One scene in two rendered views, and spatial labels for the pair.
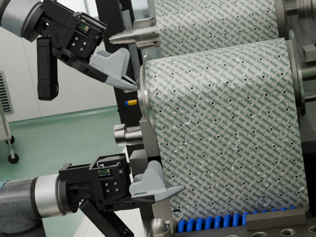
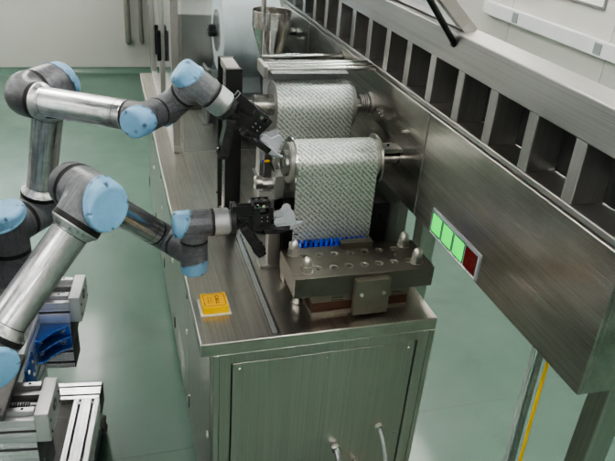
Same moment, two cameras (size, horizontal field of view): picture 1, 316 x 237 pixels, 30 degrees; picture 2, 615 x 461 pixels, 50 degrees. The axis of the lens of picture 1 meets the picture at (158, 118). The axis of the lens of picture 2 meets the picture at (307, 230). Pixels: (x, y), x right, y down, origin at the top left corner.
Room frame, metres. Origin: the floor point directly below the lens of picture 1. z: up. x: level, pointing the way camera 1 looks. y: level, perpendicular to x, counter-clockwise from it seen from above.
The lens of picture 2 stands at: (-0.51, 0.75, 1.96)
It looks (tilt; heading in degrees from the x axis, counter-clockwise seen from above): 28 degrees down; 332
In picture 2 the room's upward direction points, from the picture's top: 5 degrees clockwise
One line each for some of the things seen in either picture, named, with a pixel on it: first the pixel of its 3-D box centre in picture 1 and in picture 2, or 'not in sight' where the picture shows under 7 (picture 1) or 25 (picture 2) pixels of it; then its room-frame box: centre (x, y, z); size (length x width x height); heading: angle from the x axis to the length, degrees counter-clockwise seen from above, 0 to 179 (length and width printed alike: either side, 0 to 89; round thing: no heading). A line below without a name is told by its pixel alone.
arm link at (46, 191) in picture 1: (55, 194); (221, 220); (1.01, 0.21, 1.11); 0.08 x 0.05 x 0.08; 170
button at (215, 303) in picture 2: not in sight; (214, 303); (0.91, 0.26, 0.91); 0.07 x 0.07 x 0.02; 80
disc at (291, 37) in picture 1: (296, 73); (373, 158); (0.98, -0.25, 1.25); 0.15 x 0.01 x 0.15; 170
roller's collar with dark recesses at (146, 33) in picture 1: (150, 33); (263, 105); (1.28, -0.02, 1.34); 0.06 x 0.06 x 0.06; 80
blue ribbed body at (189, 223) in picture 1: (240, 222); (332, 243); (0.92, -0.10, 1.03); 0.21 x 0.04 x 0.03; 80
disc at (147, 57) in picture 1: (154, 95); (290, 162); (1.03, 0.00, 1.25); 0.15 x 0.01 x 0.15; 170
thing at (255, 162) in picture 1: (233, 170); (333, 213); (0.95, -0.11, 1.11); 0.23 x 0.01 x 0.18; 80
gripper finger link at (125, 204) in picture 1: (130, 200); (274, 227); (0.96, 0.07, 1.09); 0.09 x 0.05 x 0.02; 79
